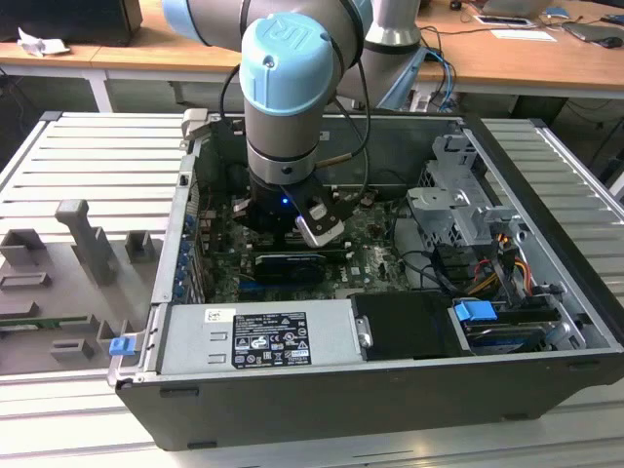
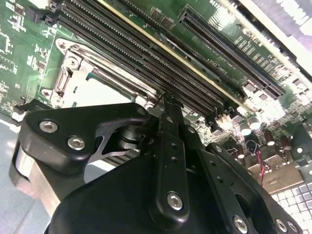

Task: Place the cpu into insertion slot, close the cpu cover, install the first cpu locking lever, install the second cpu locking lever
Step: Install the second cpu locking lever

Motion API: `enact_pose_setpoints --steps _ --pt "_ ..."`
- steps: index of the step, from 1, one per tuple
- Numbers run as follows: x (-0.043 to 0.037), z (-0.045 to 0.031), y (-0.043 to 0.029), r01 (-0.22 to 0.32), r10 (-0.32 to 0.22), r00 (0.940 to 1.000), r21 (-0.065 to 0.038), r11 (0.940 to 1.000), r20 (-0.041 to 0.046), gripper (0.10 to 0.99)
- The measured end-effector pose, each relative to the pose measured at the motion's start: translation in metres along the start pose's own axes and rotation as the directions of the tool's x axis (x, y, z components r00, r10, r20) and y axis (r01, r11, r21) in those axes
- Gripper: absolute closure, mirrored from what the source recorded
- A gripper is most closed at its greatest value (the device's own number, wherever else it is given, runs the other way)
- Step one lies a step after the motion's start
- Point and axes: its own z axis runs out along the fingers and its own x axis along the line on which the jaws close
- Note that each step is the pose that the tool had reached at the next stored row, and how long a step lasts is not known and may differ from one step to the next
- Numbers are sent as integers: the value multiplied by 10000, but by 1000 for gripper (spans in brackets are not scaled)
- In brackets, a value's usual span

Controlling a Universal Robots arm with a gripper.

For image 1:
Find grey laptop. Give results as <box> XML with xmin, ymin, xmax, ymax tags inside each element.
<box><xmin>562</xmin><ymin>20</ymin><xmax>624</xmax><ymax>44</ymax></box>

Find wooden desk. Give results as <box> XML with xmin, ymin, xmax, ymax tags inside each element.
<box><xmin>0</xmin><ymin>0</ymin><xmax>624</xmax><ymax>101</ymax></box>

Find black open PC case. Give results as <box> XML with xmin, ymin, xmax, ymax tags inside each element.
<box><xmin>114</xmin><ymin>109</ymin><xmax>624</xmax><ymax>452</ymax></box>

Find black RAM slot bank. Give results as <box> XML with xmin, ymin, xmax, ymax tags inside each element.
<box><xmin>253</xmin><ymin>233</ymin><xmax>354</xmax><ymax>260</ymax></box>

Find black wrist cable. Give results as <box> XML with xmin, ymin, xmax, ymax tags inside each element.
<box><xmin>219</xmin><ymin>28</ymin><xmax>372</xmax><ymax>201</ymax></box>

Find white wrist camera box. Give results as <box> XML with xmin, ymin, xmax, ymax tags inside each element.
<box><xmin>293</xmin><ymin>201</ymin><xmax>347</xmax><ymax>249</ymax></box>

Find silver metal drive cage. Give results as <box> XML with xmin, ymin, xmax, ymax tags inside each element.
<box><xmin>406</xmin><ymin>134</ymin><xmax>519</xmax><ymax>251</ymax></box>

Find white paper sheet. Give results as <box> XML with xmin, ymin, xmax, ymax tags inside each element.
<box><xmin>488</xmin><ymin>28</ymin><xmax>558</xmax><ymax>44</ymax></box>

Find hard disk drive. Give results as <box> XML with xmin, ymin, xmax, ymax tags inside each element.
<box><xmin>461</xmin><ymin>321</ymin><xmax>548</xmax><ymax>353</ymax></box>

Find white framed tablet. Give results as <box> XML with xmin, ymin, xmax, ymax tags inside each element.
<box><xmin>474</xmin><ymin>14</ymin><xmax>533</xmax><ymax>28</ymax></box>

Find yellow red power wires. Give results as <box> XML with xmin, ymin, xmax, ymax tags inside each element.
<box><xmin>466</xmin><ymin>232</ymin><xmax>533</xmax><ymax>298</ymax></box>

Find black graphics card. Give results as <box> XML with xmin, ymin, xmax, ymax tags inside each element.
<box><xmin>253</xmin><ymin>250</ymin><xmax>328</xmax><ymax>285</ymax></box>

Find grey plastic parts rack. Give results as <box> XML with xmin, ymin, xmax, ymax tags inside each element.
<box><xmin>0</xmin><ymin>198</ymin><xmax>165</xmax><ymax>376</ymax></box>

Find green RAM stick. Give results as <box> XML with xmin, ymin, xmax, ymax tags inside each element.
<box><xmin>0</xmin><ymin>316</ymin><xmax>90</xmax><ymax>330</ymax></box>

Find grey case release latch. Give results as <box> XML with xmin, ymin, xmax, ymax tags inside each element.
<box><xmin>180</xmin><ymin>108</ymin><xmax>211</xmax><ymax>143</ymax></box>

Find blue disk carrier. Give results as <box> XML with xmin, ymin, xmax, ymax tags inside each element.
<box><xmin>452</xmin><ymin>300</ymin><xmax>499</xmax><ymax>324</ymax></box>

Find black box on desk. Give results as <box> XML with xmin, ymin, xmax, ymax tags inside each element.
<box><xmin>0</xmin><ymin>0</ymin><xmax>144</xmax><ymax>48</ymax></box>

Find green motherboard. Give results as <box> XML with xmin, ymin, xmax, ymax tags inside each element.
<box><xmin>194</xmin><ymin>187</ymin><xmax>421</xmax><ymax>301</ymax></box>

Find pale blue teach pendant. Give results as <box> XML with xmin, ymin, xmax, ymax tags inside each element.
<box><xmin>374</xmin><ymin>47</ymin><xmax>431</xmax><ymax>111</ymax></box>

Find silver power supply with label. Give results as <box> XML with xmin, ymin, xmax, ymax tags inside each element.
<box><xmin>158</xmin><ymin>298</ymin><xmax>368</xmax><ymax>376</ymax></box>

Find crumpled white paper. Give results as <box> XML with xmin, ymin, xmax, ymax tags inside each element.
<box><xmin>17</xmin><ymin>26</ymin><xmax>71</xmax><ymax>59</ymax></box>

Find blue cable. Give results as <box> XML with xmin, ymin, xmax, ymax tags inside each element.
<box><xmin>426</xmin><ymin>47</ymin><xmax>458</xmax><ymax>114</ymax></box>

